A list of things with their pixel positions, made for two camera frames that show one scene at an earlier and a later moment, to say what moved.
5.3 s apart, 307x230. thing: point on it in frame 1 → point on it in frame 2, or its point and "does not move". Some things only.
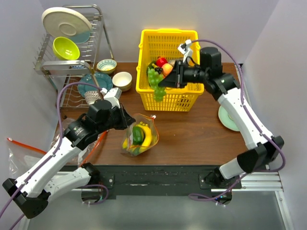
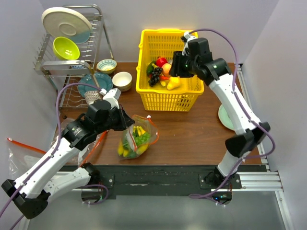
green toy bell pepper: x=138 y=135 → x=132 y=155
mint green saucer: x=226 y=120 does not move
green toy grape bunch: x=154 y=77 → x=144 y=138
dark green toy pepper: x=150 y=66 does not move
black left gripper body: x=117 y=119 does not move
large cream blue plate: x=60 y=21 does not move
